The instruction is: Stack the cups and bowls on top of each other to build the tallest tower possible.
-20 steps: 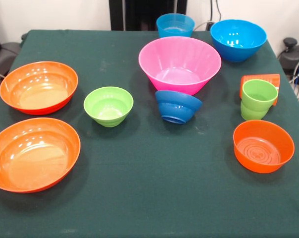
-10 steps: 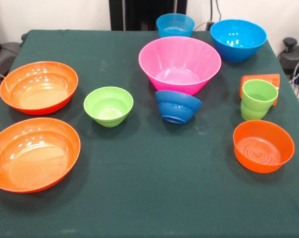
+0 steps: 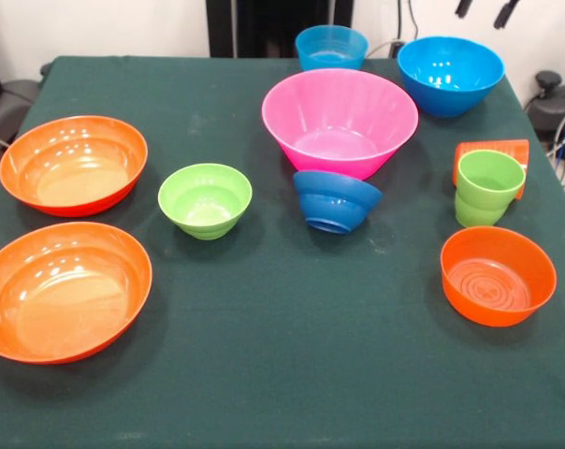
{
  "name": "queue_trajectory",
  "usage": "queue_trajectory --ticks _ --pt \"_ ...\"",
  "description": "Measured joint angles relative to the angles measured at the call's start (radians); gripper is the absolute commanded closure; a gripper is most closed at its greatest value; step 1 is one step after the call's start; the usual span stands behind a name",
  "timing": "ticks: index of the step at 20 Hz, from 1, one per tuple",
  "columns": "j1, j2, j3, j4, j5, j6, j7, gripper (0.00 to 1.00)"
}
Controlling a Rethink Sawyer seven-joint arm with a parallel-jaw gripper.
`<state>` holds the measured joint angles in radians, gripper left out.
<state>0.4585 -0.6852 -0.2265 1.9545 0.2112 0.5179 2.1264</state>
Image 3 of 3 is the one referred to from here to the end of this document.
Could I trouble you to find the dark grey floor base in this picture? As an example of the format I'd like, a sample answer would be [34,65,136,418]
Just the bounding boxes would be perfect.
[525,69,565,141]
[0,63,54,138]

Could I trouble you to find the small orange bowl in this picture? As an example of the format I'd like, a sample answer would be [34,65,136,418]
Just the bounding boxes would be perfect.
[440,225,558,328]

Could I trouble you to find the small light blue bowl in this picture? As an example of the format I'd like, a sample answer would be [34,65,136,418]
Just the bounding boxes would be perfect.
[295,24,369,73]

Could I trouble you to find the orange cup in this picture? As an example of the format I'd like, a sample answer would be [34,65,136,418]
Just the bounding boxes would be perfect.
[452,138,530,200]

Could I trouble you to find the dark blue bowl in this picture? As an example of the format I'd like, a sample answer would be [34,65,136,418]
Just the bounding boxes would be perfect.
[293,169,384,236]

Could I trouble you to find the green bowl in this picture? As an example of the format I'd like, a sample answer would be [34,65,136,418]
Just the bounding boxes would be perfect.
[157,163,254,241]

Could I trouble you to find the large orange bowl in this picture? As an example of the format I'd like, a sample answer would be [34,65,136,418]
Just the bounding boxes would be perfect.
[0,115,149,218]
[0,221,153,366]

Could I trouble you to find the large light blue bowl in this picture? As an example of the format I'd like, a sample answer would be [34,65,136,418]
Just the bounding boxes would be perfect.
[397,36,506,119]

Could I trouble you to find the dark green tablecloth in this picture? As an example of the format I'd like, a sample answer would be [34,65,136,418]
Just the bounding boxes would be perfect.
[0,55,565,449]

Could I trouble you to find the large pink bowl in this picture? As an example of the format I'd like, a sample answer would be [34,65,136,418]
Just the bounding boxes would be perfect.
[261,67,420,181]

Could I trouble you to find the green cup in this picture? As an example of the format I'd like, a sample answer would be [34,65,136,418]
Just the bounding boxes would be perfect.
[454,149,527,228]

